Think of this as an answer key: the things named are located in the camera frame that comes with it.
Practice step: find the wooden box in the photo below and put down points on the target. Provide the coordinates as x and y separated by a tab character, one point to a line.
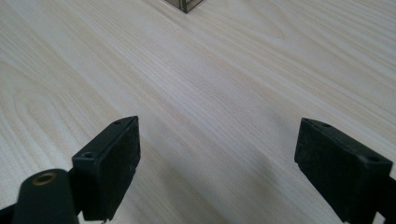
185	3

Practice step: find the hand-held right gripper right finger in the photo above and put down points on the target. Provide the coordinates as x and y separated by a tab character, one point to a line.
339	168

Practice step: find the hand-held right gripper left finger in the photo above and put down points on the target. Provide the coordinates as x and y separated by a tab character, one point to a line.
107	168

